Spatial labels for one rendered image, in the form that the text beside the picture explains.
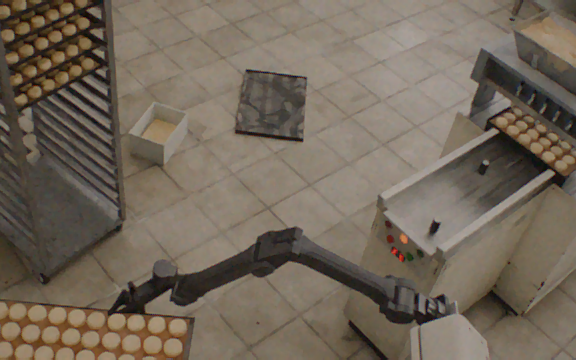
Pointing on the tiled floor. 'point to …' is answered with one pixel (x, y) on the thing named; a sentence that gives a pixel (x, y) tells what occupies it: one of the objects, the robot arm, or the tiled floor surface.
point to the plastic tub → (158, 133)
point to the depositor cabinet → (557, 240)
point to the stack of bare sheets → (272, 106)
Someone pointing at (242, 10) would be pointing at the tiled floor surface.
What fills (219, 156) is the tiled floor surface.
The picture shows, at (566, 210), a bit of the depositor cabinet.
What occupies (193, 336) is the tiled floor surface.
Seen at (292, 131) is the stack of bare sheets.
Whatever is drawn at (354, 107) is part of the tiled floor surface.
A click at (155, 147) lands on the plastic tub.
